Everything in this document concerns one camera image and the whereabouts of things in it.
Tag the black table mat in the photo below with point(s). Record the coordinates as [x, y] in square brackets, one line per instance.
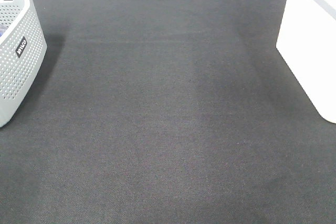
[166, 111]

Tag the white box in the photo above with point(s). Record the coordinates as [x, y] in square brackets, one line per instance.
[306, 41]

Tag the grey perforated laundry basket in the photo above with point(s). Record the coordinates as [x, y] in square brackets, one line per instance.
[23, 48]

